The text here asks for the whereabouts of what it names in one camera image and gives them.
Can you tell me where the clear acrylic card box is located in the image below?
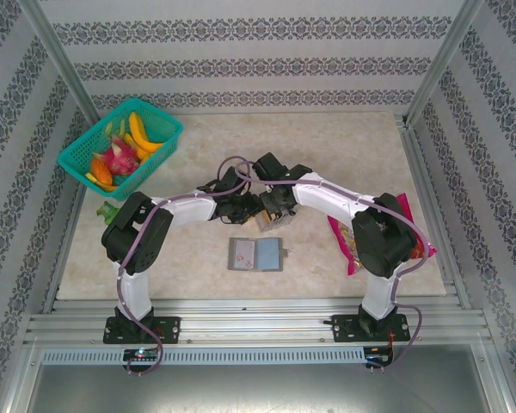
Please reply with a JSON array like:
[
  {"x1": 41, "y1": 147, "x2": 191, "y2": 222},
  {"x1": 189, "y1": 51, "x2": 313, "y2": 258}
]
[{"x1": 253, "y1": 206, "x2": 297, "y2": 234}]

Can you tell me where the grey card holder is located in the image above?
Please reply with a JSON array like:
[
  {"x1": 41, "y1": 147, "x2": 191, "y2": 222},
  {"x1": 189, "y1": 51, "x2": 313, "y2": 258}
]
[{"x1": 227, "y1": 237, "x2": 292, "y2": 272}]

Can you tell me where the pink floral card insert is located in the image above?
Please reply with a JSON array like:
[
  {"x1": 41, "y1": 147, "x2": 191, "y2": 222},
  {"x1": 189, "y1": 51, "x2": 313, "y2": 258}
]
[{"x1": 235, "y1": 240, "x2": 257, "y2": 268}]

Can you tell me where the pink fruit candy bag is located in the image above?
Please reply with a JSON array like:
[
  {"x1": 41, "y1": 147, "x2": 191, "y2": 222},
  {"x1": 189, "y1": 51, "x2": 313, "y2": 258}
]
[{"x1": 326, "y1": 193, "x2": 439, "y2": 276}]

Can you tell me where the teal plastic basket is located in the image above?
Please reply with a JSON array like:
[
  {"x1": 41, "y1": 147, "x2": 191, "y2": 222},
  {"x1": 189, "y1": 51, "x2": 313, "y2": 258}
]
[{"x1": 56, "y1": 96, "x2": 185, "y2": 202}]

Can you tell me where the orange toy banana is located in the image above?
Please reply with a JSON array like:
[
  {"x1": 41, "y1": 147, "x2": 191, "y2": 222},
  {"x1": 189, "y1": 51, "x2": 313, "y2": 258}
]
[{"x1": 123, "y1": 132, "x2": 152, "y2": 161}]

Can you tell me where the yellow toy banana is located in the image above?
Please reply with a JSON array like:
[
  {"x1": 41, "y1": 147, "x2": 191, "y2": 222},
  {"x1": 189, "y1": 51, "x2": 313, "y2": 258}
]
[{"x1": 127, "y1": 110, "x2": 165, "y2": 154}]

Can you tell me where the pink toy dragon fruit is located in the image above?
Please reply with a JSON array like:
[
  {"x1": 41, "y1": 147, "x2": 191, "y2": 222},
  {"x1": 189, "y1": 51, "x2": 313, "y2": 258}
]
[{"x1": 92, "y1": 136, "x2": 142, "y2": 176}]

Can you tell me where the green toy piece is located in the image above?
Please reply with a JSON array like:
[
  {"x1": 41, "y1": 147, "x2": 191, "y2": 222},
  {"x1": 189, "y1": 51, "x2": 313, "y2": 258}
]
[{"x1": 95, "y1": 200, "x2": 120, "y2": 225}]

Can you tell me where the orange toy fruit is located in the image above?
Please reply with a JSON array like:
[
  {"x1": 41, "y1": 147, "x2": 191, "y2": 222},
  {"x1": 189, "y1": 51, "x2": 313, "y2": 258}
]
[{"x1": 89, "y1": 156, "x2": 114, "y2": 185}]

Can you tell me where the yellow toy fruit slice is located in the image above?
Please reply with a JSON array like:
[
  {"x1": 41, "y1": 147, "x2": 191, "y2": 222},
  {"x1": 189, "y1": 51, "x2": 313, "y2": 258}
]
[{"x1": 84, "y1": 171, "x2": 118, "y2": 193}]

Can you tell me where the small controller board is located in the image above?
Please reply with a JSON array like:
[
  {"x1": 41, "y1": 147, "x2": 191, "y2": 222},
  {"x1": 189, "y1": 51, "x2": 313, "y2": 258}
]
[
  {"x1": 365, "y1": 345, "x2": 395, "y2": 367},
  {"x1": 122, "y1": 348, "x2": 161, "y2": 362}
]

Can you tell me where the aluminium front rail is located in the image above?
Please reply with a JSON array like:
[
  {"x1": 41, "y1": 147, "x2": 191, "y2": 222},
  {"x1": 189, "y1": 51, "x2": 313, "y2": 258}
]
[{"x1": 23, "y1": 296, "x2": 488, "y2": 345}]

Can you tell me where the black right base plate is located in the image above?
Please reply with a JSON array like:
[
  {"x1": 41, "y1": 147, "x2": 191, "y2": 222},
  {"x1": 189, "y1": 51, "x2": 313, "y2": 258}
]
[{"x1": 331, "y1": 313, "x2": 409, "y2": 344}]

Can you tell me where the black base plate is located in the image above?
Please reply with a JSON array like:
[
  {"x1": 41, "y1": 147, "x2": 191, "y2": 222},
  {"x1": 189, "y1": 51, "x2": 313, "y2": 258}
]
[
  {"x1": 331, "y1": 313, "x2": 409, "y2": 344},
  {"x1": 102, "y1": 316, "x2": 181, "y2": 345}
]

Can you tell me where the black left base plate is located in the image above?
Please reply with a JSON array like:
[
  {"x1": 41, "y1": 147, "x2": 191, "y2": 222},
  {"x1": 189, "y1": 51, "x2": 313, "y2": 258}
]
[{"x1": 102, "y1": 316, "x2": 181, "y2": 345}]

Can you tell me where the slotted cable duct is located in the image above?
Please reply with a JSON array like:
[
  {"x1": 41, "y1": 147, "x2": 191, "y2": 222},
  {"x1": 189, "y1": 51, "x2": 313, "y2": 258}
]
[{"x1": 40, "y1": 346, "x2": 367, "y2": 367}]

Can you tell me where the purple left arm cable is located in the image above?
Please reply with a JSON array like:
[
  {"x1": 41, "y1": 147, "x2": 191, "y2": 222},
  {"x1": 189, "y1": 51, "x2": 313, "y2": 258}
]
[{"x1": 114, "y1": 155, "x2": 253, "y2": 376}]

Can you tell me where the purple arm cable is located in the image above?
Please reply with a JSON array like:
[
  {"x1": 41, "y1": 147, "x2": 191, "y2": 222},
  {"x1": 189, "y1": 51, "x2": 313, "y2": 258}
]
[
  {"x1": 114, "y1": 155, "x2": 253, "y2": 376},
  {"x1": 234, "y1": 161, "x2": 429, "y2": 374}
]

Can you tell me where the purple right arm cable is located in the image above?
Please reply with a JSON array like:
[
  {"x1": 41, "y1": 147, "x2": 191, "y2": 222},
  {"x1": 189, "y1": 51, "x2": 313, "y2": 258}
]
[{"x1": 234, "y1": 161, "x2": 429, "y2": 374}]

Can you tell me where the aluminium frame post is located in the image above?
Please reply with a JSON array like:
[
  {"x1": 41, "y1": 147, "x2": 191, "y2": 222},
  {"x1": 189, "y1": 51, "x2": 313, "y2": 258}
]
[
  {"x1": 19, "y1": 0, "x2": 101, "y2": 126},
  {"x1": 402, "y1": 0, "x2": 485, "y2": 126}
]

